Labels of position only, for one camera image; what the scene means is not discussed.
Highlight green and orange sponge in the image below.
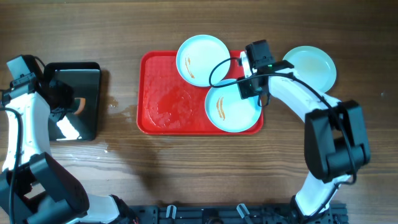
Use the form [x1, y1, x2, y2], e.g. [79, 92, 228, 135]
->
[73, 98, 86, 114]

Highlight light blue plate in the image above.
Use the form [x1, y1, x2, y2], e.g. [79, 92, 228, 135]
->
[205, 78, 262, 133]
[283, 46, 337, 93]
[175, 34, 231, 87]

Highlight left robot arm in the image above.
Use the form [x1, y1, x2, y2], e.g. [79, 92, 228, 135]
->
[1, 78, 139, 223]

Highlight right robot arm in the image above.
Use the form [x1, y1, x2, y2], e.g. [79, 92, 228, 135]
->
[238, 59, 371, 223]

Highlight black rectangular water tray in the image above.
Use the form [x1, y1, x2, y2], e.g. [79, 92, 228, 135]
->
[41, 62, 101, 141]

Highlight red plastic tray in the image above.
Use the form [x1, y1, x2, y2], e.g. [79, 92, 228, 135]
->
[136, 50, 264, 136]

